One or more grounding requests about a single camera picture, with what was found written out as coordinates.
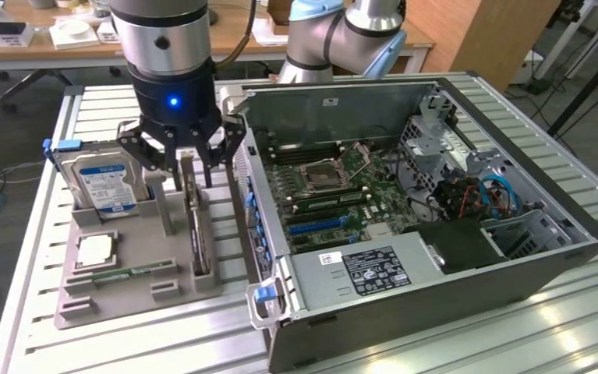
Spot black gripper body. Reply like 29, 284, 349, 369
125, 57, 225, 133

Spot low profile graphics card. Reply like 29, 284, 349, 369
181, 150, 213, 277

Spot small white box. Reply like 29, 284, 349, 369
97, 19, 123, 44

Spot white papers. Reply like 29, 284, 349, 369
249, 17, 290, 47

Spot white box with round disc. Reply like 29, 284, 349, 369
49, 19, 98, 51

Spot installed RAM stick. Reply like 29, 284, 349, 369
290, 190, 372, 214

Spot wooden desk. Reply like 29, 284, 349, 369
0, 0, 436, 85

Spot silver CPU chip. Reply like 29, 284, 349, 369
75, 235, 117, 270

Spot office chair base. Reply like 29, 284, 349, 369
0, 69, 79, 113

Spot blue expansion slot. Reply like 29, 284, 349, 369
288, 217, 352, 235

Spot green RAM stick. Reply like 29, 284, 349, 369
89, 261, 171, 284

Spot white box with black lid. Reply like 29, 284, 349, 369
0, 21, 35, 48

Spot green motherboard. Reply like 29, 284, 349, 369
265, 139, 420, 254

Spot grey parts rack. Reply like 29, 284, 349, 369
53, 161, 234, 331

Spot silver chipset heatsink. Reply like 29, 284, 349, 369
365, 224, 398, 239

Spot grey power supply unit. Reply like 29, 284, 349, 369
281, 233, 444, 312

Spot tall metal disk bay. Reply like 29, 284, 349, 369
400, 93, 483, 196

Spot black fan shroud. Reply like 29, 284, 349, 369
417, 217, 512, 276

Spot black open PC case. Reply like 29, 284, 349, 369
220, 76, 598, 374

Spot wooden cabinet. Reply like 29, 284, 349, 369
405, 0, 564, 94

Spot black power adapter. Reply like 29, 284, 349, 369
525, 79, 553, 96

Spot low metal disk bay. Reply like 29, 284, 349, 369
480, 208, 579, 261

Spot black slanted pole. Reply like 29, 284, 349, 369
547, 37, 598, 136

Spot hard disk with blue bracket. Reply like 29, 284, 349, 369
42, 132, 154, 214

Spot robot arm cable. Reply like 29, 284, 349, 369
214, 0, 258, 65

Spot red wire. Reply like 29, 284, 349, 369
460, 182, 491, 213

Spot blue disk wire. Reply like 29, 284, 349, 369
479, 173, 521, 221

